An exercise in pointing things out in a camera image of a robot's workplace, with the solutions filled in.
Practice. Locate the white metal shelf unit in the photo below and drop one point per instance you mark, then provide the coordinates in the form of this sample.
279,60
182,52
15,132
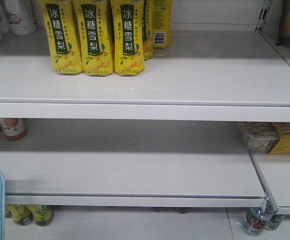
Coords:
167,137

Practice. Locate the yellow pear tea bottle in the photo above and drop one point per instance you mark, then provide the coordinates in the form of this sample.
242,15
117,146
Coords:
128,37
61,28
95,33

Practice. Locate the orange C100 juice bottle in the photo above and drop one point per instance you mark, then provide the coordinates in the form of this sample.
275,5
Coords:
14,129

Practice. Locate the yellow lemon tea bottle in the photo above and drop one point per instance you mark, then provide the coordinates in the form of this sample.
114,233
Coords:
20,214
42,214

